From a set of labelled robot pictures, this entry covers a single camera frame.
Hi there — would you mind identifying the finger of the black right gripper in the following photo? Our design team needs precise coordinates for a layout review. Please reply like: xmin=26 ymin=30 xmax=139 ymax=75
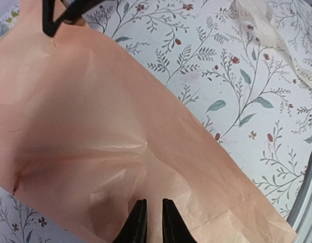
xmin=42 ymin=0 xmax=103 ymax=37

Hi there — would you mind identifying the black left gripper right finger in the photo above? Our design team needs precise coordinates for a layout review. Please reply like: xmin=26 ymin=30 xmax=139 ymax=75
xmin=162 ymin=198 xmax=197 ymax=243

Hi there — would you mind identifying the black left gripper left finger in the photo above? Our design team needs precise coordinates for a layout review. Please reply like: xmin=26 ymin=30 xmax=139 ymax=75
xmin=113 ymin=199 xmax=147 ymax=243

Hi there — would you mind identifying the beige wrapping paper sheet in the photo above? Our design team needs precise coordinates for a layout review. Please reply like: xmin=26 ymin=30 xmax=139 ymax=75
xmin=0 ymin=1 xmax=297 ymax=242

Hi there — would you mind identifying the white lace ribbon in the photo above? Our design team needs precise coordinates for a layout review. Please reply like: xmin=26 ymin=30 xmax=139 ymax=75
xmin=231 ymin=1 xmax=312 ymax=90

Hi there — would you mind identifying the blue fake flower stem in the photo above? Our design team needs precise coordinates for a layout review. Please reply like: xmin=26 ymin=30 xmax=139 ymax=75
xmin=0 ymin=9 xmax=20 ymax=38

